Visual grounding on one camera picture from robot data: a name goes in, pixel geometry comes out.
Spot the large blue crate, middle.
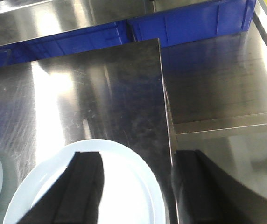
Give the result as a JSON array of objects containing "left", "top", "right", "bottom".
[{"left": 127, "top": 0, "right": 256, "bottom": 48}]

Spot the large blue crate,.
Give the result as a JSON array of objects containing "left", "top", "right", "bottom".
[
  {"left": 127, "top": 0, "right": 256, "bottom": 48},
  {"left": 0, "top": 20, "right": 130, "bottom": 67}
]

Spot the large blue crate, left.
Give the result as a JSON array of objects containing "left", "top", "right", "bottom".
[{"left": 0, "top": 20, "right": 130, "bottom": 67}]

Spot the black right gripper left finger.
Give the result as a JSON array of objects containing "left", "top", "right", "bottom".
[{"left": 18, "top": 152, "right": 105, "bottom": 224}]

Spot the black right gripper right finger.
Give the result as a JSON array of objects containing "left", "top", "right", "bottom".
[{"left": 172, "top": 150, "right": 267, "bottom": 224}]

